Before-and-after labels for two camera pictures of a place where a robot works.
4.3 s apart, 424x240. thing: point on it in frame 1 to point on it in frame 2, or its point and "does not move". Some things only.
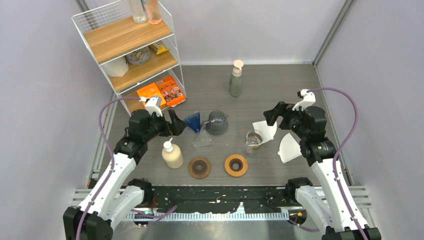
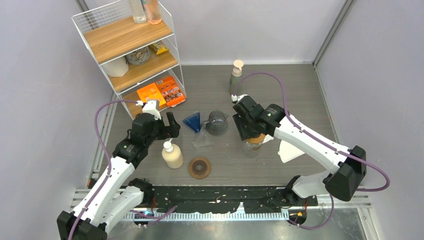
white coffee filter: [289, 148] does not move
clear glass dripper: [203, 139] does not move
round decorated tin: [139, 57] does not move
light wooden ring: [238, 159] to [258, 139]
